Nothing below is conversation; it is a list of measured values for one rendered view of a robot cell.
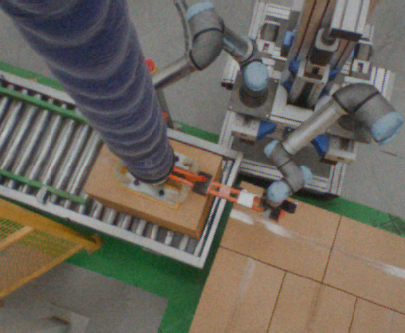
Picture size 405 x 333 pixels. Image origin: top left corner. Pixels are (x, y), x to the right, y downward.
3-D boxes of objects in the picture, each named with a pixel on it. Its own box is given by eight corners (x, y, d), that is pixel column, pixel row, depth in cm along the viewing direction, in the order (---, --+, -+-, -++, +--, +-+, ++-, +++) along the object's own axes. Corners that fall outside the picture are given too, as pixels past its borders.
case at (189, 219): (102, 205, 276) (82, 191, 237) (128, 143, 285) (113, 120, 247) (199, 239, 269) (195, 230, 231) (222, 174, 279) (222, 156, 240)
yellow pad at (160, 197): (115, 186, 237) (112, 184, 232) (123, 168, 239) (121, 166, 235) (177, 210, 233) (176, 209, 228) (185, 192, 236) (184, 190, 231)
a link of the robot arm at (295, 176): (298, 155, 191) (276, 169, 189) (316, 176, 188) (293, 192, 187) (295, 160, 198) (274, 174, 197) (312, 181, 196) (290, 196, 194)
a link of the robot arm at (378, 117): (381, 107, 221) (379, 87, 170) (403, 132, 218) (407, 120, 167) (359, 123, 224) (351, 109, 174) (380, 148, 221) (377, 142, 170)
